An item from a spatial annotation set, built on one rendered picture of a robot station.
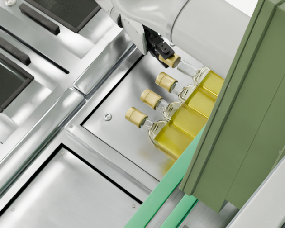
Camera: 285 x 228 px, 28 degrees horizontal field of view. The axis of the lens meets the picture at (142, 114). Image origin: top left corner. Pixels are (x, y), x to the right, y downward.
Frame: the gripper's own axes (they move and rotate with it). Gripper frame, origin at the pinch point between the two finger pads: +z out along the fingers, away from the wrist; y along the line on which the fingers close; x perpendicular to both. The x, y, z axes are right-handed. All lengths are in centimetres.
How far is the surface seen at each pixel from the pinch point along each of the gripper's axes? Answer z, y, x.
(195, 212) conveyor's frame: 38.7, 16.2, -22.2
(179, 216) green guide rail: 37.1, 14.4, -24.8
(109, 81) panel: -9.3, -11.9, -12.6
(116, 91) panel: -5.9, -12.5, -12.6
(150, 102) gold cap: 8.7, 1.5, -11.2
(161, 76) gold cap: 4.8, 1.6, -4.8
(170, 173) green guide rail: 29.2, 14.3, -20.8
